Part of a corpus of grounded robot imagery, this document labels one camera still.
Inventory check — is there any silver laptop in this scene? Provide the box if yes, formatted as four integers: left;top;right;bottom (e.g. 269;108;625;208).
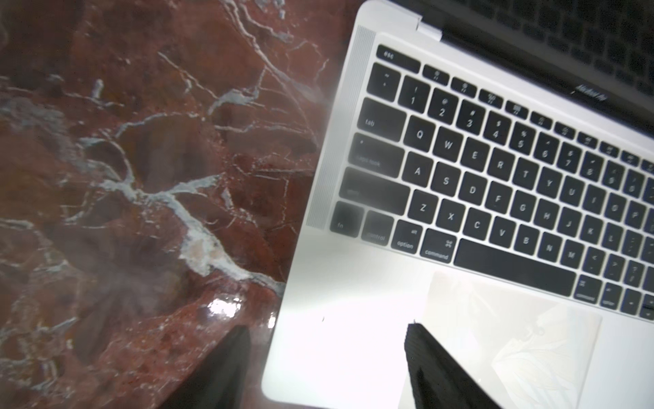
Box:
262;1;653;408

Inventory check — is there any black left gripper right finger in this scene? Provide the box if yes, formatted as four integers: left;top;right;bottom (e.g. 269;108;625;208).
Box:
405;323;500;409

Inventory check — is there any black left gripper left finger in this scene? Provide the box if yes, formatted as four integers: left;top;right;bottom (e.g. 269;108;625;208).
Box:
160;325;251;409

